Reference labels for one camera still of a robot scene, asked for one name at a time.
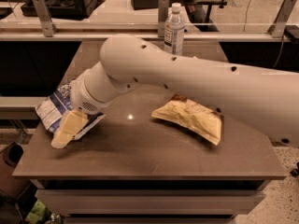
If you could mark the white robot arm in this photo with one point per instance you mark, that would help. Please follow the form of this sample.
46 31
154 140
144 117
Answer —
265 99

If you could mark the left metal railing bracket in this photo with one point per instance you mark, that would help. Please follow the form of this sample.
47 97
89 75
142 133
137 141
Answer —
42 12

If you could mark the clear plastic water bottle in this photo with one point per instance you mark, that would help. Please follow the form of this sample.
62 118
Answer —
174 30

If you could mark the grey table base drawer unit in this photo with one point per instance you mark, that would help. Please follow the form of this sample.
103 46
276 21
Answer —
140 202

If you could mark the yellow brown sea salt chip bag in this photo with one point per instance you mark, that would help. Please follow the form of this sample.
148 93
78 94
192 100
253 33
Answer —
192 116

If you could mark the metal railing bracket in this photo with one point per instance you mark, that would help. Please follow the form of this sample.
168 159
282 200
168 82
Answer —
277 28
42 12
162 15

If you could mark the middle metal railing bracket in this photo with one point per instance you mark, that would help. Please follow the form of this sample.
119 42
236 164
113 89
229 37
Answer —
162 15

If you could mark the right metal railing bracket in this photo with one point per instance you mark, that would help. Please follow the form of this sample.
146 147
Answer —
277 28

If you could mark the black equipment box left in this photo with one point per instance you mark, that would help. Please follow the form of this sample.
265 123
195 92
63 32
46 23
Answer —
72 9

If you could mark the dark bin with hole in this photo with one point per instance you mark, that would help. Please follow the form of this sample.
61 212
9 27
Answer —
9 158

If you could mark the blue chip bag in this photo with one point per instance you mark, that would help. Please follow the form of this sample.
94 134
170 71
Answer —
51 111

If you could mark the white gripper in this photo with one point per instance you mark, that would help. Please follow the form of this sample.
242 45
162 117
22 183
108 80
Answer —
81 99

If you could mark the green object under table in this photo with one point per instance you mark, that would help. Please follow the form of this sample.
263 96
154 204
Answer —
40 214

